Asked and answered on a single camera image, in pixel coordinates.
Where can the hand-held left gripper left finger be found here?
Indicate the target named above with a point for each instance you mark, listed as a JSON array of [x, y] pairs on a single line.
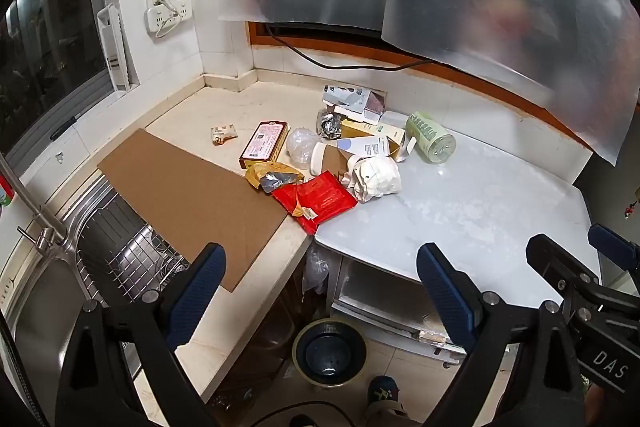
[[197, 292]]

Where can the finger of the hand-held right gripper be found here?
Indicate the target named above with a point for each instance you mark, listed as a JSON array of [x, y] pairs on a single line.
[[612, 244], [555, 262]]

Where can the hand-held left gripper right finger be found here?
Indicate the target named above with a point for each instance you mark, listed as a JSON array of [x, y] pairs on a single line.
[[445, 292]]

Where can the round dark bin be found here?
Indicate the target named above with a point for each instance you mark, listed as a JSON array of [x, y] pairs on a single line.
[[327, 352]]

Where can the white blue carton box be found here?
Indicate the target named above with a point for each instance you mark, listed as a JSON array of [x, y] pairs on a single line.
[[370, 147]]

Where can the brown paper cup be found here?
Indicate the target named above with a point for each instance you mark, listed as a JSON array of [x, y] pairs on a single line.
[[330, 159]]

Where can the silver foil wrapper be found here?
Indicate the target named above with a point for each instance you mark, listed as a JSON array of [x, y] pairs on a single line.
[[327, 124]]

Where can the torn grey printed carton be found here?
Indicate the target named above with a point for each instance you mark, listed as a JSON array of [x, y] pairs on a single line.
[[345, 96]]

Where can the aluminium cabinet door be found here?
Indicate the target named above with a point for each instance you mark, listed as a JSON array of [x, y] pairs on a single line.
[[375, 287]]

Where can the brown cardboard sheet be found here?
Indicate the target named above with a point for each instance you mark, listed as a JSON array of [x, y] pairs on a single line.
[[190, 197]]

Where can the blue patterned slipper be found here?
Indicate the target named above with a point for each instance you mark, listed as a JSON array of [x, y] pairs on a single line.
[[382, 394]]

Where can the clear plastic bag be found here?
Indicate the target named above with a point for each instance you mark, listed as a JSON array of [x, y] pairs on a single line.
[[316, 269]]

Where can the crumpled white paper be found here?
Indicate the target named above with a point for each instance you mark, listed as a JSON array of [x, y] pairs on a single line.
[[377, 177]]

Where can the yellow snack wrapper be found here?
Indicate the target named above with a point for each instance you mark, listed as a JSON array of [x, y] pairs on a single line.
[[260, 172]]

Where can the red foil packet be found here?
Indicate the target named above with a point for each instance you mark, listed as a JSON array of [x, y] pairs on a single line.
[[325, 197]]

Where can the small beige snack wrapper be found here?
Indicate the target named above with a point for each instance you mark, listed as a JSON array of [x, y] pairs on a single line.
[[223, 134]]

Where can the pink red flat box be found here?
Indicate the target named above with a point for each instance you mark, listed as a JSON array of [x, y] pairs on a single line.
[[262, 144]]

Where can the yellow carton box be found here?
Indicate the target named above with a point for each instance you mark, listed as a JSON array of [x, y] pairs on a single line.
[[370, 129]]

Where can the crumpled clear plastic wrap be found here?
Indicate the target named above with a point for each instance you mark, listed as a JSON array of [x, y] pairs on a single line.
[[301, 146]]

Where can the metal faucet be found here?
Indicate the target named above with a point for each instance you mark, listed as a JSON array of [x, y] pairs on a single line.
[[35, 212]]

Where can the small brown white box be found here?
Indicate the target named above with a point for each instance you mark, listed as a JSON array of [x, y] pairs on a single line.
[[374, 106]]

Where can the red green bottle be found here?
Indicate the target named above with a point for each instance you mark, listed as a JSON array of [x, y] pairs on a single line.
[[5, 192]]

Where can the white power strip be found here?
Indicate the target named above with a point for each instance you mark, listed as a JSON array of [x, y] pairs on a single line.
[[167, 18]]

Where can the sliding glass window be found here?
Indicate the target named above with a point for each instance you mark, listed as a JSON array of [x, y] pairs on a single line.
[[45, 42]]

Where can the orange wooden window frame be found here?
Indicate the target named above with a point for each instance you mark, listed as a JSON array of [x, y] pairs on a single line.
[[500, 94]]

